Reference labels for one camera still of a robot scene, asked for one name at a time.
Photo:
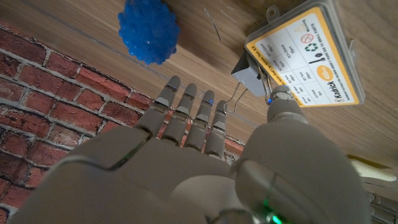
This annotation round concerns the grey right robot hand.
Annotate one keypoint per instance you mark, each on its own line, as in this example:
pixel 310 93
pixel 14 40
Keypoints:
pixel 186 186

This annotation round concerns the grey paper clamp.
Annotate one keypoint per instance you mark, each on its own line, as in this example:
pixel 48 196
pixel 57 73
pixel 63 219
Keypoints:
pixel 248 77

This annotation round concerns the cream sponge wedge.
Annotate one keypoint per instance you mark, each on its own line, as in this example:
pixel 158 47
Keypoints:
pixel 373 171

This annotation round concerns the blue spiky stress ball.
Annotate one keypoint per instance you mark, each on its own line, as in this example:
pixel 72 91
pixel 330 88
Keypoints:
pixel 147 31

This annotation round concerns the red brick printed backdrop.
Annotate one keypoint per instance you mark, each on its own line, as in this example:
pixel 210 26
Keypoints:
pixel 46 93

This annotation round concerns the small patterned flat box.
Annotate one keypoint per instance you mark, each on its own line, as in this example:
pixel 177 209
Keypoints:
pixel 311 56

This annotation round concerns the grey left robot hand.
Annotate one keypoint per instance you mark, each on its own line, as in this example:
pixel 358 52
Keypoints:
pixel 385 211

